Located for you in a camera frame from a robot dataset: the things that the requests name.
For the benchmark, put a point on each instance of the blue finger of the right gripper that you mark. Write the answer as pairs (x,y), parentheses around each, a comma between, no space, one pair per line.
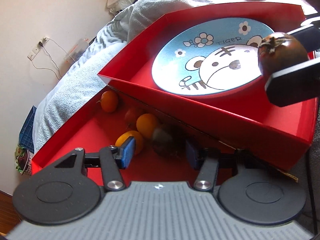
(294,84)
(308,34)

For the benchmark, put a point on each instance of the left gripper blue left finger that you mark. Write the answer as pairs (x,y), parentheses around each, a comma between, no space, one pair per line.
(110,160)

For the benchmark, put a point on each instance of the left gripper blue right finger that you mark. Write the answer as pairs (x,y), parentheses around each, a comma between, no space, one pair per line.
(208,161)

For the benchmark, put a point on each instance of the dark brown tomato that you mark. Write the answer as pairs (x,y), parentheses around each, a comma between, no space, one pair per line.
(278,51)

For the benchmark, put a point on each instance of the small red fruit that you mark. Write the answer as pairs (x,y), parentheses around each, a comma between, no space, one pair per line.
(132,115)

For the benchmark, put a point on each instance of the red box with fruits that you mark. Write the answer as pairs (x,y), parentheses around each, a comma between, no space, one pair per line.
(92,129)

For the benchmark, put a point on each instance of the dark green tomato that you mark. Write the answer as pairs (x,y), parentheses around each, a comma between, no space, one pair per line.
(162,142)

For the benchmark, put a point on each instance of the orange tangerine middle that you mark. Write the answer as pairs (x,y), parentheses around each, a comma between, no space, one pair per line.
(146,124)

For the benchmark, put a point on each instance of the orange tangerine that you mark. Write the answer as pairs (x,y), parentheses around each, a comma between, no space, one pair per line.
(146,124)
(109,101)

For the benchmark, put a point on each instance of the orange tangerine far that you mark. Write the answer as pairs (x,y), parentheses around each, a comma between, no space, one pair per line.
(109,101)

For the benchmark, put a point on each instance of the light blue blanket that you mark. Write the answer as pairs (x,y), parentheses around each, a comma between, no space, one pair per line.
(81,82)

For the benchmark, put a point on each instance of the white dotted waste bin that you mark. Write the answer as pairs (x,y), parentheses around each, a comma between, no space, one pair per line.
(23,159)

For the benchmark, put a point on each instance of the blue plastic crate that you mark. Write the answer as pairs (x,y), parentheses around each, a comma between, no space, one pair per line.
(25,139)

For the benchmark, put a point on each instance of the red box with plate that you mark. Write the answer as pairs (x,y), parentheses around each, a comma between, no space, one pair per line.
(130,70)

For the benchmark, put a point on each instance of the blue tiger plate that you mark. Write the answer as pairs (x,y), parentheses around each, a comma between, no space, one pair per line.
(211,58)

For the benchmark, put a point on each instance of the clear plastic storage box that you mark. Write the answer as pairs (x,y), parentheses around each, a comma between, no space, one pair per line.
(76,51)

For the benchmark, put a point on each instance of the white wall socket strip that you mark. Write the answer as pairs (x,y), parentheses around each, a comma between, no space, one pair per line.
(36,49)

